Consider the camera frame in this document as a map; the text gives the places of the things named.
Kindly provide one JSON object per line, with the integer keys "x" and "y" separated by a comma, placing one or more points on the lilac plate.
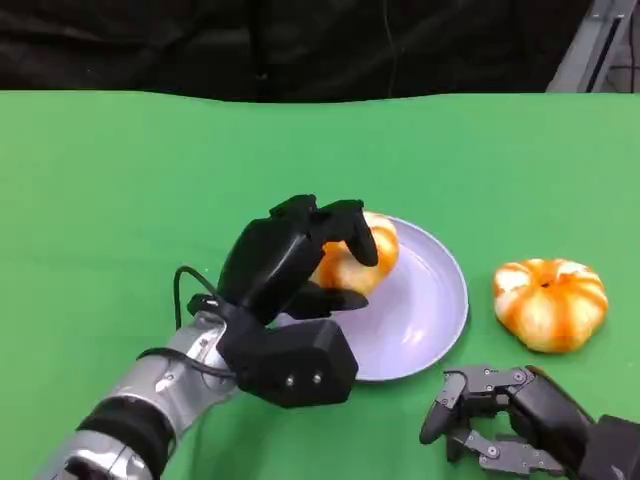
{"x": 420, "y": 310}

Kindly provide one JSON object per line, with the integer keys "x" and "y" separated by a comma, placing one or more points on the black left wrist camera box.
{"x": 295, "y": 360}

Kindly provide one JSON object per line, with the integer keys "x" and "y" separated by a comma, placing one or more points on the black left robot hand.
{"x": 270, "y": 265}

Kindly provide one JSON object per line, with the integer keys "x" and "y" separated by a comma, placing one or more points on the grey metal frame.
{"x": 585, "y": 55}

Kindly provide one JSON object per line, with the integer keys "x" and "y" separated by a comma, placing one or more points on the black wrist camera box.
{"x": 295, "y": 360}
{"x": 615, "y": 450}

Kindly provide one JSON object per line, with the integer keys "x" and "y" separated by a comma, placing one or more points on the orange white toy bread roll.
{"x": 380, "y": 260}
{"x": 550, "y": 306}

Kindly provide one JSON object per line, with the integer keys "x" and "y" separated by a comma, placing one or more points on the green table cloth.
{"x": 320, "y": 150}

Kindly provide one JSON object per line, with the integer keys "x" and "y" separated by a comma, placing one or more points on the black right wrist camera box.
{"x": 615, "y": 450}

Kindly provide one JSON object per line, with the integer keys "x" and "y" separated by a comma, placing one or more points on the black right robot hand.
{"x": 545, "y": 410}

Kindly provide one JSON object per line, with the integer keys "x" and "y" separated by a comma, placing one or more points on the black backdrop curtain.
{"x": 250, "y": 45}

